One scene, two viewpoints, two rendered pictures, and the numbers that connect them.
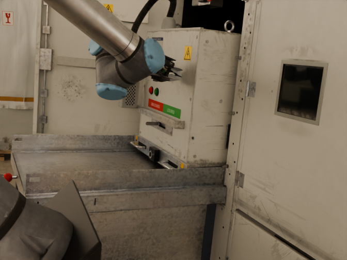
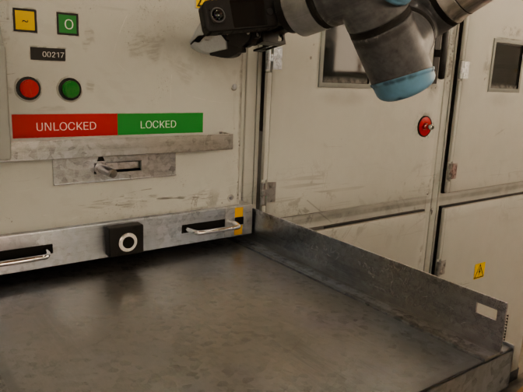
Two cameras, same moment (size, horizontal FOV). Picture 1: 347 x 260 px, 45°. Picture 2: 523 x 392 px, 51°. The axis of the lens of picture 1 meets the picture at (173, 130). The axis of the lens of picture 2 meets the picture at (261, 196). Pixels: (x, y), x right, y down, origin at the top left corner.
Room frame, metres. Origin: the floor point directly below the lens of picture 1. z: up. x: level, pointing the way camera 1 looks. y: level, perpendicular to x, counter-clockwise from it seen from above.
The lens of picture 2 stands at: (1.61, 0.97, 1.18)
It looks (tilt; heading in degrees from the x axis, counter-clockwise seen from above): 13 degrees down; 259
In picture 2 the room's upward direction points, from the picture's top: 2 degrees clockwise
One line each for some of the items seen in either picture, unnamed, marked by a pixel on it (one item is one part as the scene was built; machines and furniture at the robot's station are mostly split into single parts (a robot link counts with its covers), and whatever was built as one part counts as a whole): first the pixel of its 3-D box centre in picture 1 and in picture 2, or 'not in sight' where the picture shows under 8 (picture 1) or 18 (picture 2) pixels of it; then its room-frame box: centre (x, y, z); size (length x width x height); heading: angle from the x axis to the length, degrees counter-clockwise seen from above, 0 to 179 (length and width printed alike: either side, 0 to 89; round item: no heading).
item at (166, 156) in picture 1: (161, 153); (116, 234); (1.67, 0.04, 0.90); 0.54 x 0.05 x 0.06; 26
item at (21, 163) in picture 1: (109, 173); (173, 322); (1.58, 0.23, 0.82); 0.68 x 0.62 x 0.06; 116
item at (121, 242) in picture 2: (153, 153); (124, 239); (1.66, 0.07, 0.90); 0.06 x 0.03 x 0.05; 26
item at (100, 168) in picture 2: (153, 121); (105, 165); (1.69, 0.08, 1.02); 0.06 x 0.02 x 0.04; 116
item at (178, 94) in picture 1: (163, 92); (117, 84); (1.67, 0.05, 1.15); 0.48 x 0.01 x 0.48; 26
